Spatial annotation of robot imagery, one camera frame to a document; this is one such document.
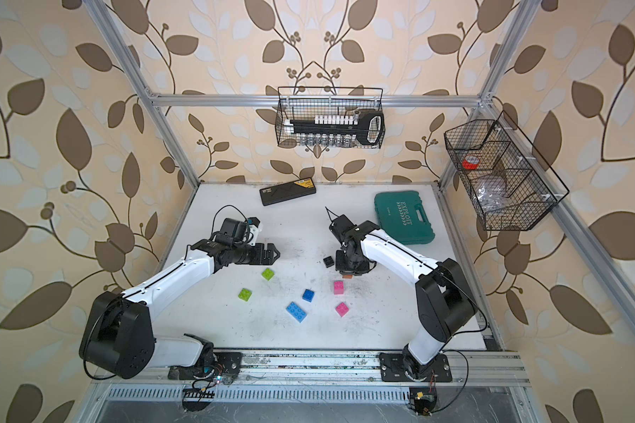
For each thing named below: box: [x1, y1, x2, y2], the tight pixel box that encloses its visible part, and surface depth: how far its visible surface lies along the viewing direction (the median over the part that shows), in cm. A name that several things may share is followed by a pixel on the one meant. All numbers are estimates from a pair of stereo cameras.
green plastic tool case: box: [373, 190, 436, 245], surface depth 107 cm
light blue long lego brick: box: [285, 301, 308, 324], surface depth 86 cm
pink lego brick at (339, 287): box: [333, 280, 345, 296], surface depth 88 cm
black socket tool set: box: [283, 110, 385, 146], surface depth 86 cm
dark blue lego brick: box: [301, 289, 315, 304], surface depth 88 cm
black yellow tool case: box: [259, 177, 316, 207], surface depth 119 cm
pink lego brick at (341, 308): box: [335, 301, 350, 318], surface depth 86 cm
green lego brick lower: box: [237, 287, 254, 303], surface depth 89 cm
